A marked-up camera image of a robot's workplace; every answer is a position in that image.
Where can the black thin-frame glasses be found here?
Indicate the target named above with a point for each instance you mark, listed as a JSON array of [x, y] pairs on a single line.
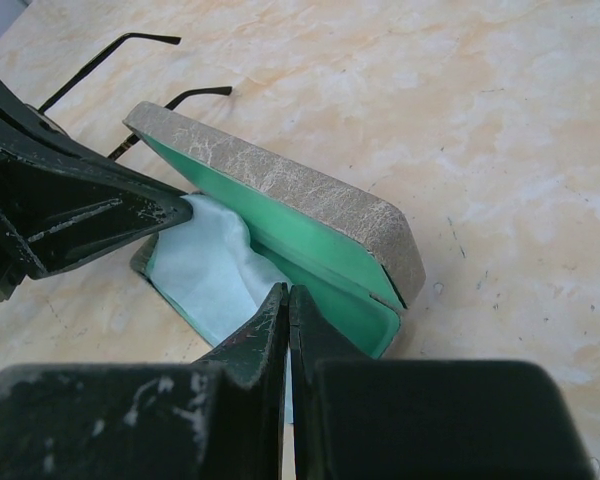
[[102, 57]]

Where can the grey glasses case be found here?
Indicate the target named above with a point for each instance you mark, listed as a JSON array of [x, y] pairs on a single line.
[[354, 251]]

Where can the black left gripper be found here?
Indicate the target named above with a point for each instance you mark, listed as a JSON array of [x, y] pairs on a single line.
[[60, 209]]

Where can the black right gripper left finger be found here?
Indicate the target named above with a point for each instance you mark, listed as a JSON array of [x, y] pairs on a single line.
[[219, 417]]

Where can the blue cleaning cloth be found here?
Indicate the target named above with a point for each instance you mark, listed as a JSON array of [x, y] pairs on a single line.
[[206, 269]]

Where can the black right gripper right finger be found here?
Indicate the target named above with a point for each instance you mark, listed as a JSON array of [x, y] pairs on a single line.
[[360, 418]]

